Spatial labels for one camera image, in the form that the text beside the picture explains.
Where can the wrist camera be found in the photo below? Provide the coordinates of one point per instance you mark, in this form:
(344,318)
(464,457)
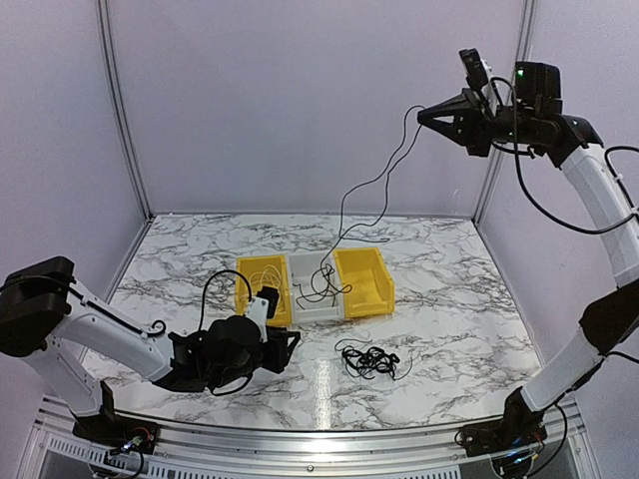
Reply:
(263,307)
(478,75)

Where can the right yellow plastic bin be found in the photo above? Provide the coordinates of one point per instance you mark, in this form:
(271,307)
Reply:
(368,287)

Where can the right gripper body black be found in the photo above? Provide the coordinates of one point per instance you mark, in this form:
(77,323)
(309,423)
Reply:
(484,126)

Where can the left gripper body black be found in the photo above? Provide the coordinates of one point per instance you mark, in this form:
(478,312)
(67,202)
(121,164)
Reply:
(275,363)

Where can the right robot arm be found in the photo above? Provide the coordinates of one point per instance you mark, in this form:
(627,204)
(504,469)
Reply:
(582,159)

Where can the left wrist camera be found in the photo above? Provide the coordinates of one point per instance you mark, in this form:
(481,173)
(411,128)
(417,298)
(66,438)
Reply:
(263,307)

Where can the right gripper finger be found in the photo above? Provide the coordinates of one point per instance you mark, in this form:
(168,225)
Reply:
(455,131)
(451,108)

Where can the white translucent plastic bin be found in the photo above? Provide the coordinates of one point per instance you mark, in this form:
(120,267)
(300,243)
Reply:
(315,288)

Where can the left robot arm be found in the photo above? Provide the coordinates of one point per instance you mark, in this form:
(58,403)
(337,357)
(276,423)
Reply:
(44,306)

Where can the aluminium frame rail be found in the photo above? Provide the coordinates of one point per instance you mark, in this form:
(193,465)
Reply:
(192,450)

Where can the left corner post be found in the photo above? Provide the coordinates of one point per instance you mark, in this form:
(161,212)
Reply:
(107,40)

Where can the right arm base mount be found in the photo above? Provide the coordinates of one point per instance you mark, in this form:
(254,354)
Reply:
(518,426)

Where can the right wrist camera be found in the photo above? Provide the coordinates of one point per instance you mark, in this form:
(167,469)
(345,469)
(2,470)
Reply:
(478,75)

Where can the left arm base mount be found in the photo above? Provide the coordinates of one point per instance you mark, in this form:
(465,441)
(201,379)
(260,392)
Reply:
(109,428)

